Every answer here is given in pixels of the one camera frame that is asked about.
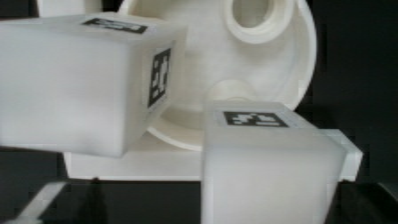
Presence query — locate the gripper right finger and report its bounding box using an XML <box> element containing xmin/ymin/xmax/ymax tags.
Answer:
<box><xmin>327</xmin><ymin>181</ymin><xmax>398</xmax><ymax>224</ymax></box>

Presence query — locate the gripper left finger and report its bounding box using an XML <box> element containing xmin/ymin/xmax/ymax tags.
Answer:
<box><xmin>6</xmin><ymin>179</ymin><xmax>107</xmax><ymax>224</ymax></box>

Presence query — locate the white stool leg with tag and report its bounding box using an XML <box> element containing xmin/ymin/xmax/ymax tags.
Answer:
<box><xmin>0</xmin><ymin>12</ymin><xmax>187</xmax><ymax>157</ymax></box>

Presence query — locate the white U-shaped fence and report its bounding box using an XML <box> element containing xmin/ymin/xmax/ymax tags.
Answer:
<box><xmin>36</xmin><ymin>0</ymin><xmax>365</xmax><ymax>183</ymax></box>

